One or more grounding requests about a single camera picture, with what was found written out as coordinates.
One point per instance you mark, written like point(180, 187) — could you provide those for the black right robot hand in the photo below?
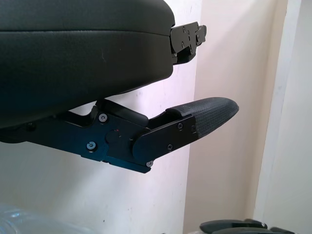
point(231, 228)

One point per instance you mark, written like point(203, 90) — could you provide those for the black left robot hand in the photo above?
point(73, 48)

